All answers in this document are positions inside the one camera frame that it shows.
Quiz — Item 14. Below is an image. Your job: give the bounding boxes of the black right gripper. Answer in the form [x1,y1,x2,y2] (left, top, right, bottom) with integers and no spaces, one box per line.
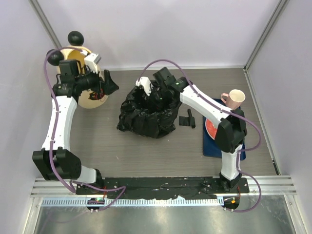
[143,85,169,111]

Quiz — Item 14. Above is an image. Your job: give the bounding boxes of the black trash bag roll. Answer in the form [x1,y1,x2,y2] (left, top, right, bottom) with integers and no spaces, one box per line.
[179,109,195,129]

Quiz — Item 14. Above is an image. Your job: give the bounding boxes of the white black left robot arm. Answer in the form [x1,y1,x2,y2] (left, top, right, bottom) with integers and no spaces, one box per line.
[32,58,119,195]

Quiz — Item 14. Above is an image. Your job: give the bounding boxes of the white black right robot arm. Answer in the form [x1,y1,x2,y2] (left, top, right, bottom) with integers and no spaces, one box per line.
[153,67,247,193]

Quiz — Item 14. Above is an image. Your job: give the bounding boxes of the red teal floral plate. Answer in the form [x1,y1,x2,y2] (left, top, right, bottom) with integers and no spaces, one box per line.
[205,119,217,140]

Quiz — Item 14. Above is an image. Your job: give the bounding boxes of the dark blue tray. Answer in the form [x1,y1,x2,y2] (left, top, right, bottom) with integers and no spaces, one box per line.
[202,97,246,160]

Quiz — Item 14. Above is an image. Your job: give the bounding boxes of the pink ceramic mug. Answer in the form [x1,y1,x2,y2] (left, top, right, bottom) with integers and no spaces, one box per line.
[220,89,246,110]

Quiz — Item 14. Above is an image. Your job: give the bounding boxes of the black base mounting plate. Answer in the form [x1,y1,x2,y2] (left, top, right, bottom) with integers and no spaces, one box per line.
[75,175,250,201]

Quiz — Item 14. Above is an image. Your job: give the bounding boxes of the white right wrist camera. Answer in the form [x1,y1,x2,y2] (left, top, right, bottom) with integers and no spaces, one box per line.
[136,77,153,96]

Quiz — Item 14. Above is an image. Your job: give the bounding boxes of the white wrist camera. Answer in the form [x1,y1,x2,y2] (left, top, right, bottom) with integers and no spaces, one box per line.
[84,53,101,74]
[136,77,153,96]

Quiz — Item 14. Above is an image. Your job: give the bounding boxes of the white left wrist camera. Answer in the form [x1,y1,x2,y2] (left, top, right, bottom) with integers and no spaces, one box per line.
[84,53,101,74]

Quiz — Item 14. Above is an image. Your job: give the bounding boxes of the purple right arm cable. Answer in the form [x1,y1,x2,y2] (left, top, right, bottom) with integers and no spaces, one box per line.
[138,58,262,213]

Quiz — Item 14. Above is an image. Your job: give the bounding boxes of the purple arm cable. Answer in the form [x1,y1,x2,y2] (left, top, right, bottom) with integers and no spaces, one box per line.
[138,58,262,213]
[43,48,126,211]

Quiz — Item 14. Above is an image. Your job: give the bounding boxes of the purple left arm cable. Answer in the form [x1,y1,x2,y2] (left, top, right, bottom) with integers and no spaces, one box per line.
[43,48,126,211]

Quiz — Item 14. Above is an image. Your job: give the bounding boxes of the white slotted cable duct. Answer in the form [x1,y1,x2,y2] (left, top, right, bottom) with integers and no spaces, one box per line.
[41,196,224,207]

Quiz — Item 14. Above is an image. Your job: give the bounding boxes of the aluminium frame rail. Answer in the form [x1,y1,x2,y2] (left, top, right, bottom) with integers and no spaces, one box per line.
[30,175,297,197]

